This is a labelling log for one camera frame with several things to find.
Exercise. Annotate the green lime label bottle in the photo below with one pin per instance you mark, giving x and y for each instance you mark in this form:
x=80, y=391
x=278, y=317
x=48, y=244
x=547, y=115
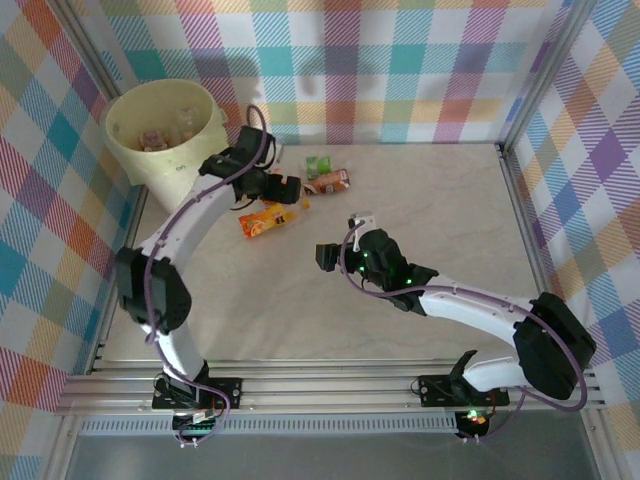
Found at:
x=320, y=165

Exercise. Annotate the clear bottle with white cap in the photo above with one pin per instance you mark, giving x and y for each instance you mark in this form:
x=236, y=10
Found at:
x=187, y=122

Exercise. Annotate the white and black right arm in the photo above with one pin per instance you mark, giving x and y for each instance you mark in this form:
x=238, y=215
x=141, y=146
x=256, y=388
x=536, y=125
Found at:
x=475, y=307

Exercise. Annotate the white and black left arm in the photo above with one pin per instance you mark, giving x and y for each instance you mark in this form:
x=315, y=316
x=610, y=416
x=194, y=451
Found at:
x=170, y=235

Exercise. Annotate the cream plastic bin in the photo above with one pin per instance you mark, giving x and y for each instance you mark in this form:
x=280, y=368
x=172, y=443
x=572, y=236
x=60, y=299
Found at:
x=170, y=165

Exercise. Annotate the orange juice bottle yellow label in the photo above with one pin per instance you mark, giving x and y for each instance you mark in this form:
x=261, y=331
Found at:
x=265, y=222

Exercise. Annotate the brown coffee bottle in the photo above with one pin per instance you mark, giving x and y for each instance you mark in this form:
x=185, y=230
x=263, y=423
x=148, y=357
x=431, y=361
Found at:
x=327, y=183

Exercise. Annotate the right controller board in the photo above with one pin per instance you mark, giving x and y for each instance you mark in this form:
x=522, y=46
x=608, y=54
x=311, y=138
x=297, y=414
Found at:
x=475, y=420

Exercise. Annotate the controller board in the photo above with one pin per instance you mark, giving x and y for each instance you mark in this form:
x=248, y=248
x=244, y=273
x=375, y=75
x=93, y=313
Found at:
x=475, y=420
x=197, y=425

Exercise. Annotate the left controller board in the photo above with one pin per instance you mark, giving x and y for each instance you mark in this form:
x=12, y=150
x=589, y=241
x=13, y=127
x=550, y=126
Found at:
x=197, y=425

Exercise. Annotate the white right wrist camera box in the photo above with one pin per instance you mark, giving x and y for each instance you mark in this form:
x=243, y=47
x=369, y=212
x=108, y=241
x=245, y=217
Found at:
x=362, y=220

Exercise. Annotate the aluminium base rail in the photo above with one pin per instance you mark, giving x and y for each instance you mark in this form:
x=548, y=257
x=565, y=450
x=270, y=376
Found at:
x=325, y=380

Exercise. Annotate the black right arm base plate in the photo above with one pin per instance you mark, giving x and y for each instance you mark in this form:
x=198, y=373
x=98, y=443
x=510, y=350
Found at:
x=435, y=390

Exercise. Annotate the aluminium side rail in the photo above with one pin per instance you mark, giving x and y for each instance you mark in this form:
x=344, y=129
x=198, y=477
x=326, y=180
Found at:
x=525, y=220

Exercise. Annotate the aluminium frame post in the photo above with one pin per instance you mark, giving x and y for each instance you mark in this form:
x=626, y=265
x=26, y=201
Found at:
x=90, y=50
x=545, y=75

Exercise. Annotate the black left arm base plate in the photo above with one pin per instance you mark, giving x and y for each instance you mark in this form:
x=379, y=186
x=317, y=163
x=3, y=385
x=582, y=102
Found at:
x=225, y=392

